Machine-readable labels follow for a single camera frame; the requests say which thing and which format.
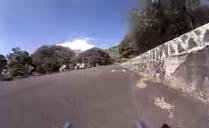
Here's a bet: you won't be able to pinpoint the hill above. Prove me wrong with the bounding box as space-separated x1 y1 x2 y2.
105 45 122 62

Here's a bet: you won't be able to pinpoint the robot's own part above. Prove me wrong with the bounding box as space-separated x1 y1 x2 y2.
135 120 146 128
62 121 73 128

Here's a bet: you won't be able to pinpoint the trees behind stone wall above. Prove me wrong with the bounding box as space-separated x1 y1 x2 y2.
117 0 209 60

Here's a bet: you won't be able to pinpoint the grey asphalt road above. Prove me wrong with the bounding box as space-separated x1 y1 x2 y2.
0 63 209 128

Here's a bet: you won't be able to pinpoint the row of trees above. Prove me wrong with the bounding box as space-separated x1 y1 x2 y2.
0 45 115 82

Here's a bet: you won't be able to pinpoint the stone wall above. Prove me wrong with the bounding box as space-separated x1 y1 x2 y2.
119 19 209 106

